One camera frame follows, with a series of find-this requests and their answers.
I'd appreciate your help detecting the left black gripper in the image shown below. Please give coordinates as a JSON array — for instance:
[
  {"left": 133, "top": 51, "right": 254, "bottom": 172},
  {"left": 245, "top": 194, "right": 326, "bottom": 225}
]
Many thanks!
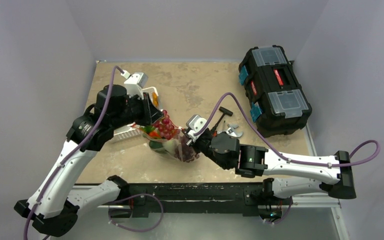
[{"left": 111, "top": 91, "right": 163, "bottom": 130}]

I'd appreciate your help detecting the orange carrot with leaves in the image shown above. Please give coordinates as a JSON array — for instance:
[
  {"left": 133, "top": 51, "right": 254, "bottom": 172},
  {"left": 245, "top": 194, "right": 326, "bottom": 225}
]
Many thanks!
[{"left": 139, "top": 125, "right": 161, "bottom": 140}]

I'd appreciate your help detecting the clear zip bag orange zipper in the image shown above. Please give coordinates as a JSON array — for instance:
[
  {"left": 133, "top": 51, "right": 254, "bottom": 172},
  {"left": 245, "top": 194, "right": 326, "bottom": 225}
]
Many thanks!
[{"left": 132, "top": 124, "right": 200, "bottom": 163}]

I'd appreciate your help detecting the red grape bunch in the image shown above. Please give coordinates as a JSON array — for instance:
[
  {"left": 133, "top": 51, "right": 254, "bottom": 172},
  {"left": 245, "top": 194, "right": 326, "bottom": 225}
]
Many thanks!
[{"left": 152, "top": 109, "right": 200, "bottom": 163}]

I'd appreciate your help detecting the green cucumber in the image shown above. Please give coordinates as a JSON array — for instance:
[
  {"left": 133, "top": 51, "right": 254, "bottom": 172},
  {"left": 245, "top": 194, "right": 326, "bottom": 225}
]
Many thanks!
[{"left": 148, "top": 141, "right": 168, "bottom": 155}]

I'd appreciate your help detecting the white radish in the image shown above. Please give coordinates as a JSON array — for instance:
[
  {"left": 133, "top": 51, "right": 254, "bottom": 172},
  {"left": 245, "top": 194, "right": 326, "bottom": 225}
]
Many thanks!
[{"left": 162, "top": 138, "right": 178, "bottom": 155}]

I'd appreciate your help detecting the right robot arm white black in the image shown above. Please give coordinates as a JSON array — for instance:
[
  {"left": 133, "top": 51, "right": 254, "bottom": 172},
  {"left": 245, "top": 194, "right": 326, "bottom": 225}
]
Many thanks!
[{"left": 184, "top": 128, "right": 357, "bottom": 204}]

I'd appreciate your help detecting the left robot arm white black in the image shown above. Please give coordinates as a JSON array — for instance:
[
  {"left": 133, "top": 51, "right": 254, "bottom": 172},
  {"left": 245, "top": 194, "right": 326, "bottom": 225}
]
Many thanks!
[{"left": 14, "top": 84, "right": 163, "bottom": 237}]

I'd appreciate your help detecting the white perforated plastic basket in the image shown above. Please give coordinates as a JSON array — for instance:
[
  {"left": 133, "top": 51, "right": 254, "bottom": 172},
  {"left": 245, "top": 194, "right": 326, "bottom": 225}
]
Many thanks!
[{"left": 110, "top": 86, "right": 163, "bottom": 143}]

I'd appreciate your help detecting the black rubber mallet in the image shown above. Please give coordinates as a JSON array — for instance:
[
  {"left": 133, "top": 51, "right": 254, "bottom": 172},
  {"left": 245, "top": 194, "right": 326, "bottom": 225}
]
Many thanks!
[{"left": 210, "top": 106, "right": 233, "bottom": 135}]

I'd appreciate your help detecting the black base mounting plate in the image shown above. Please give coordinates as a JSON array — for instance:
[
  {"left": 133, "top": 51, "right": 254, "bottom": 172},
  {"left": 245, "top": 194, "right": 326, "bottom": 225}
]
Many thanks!
[{"left": 113, "top": 181, "right": 293, "bottom": 219}]

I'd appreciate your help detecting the black toolbox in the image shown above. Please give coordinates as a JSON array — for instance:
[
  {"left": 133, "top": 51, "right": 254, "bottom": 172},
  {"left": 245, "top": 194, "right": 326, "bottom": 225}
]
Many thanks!
[{"left": 238, "top": 45, "right": 312, "bottom": 138}]

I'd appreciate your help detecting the adjustable wrench red handle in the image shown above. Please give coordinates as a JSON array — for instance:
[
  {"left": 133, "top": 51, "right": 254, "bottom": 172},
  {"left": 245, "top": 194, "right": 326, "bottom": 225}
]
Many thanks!
[{"left": 216, "top": 124, "right": 243, "bottom": 138}]

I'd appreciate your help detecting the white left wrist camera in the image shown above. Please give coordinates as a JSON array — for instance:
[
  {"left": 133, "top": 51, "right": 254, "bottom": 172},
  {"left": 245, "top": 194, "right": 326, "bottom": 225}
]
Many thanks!
[{"left": 120, "top": 70, "right": 148, "bottom": 100}]

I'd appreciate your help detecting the aluminium frame rail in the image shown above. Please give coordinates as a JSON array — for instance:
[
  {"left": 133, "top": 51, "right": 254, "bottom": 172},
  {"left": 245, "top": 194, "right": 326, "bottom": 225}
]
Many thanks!
[{"left": 48, "top": 124, "right": 350, "bottom": 240}]

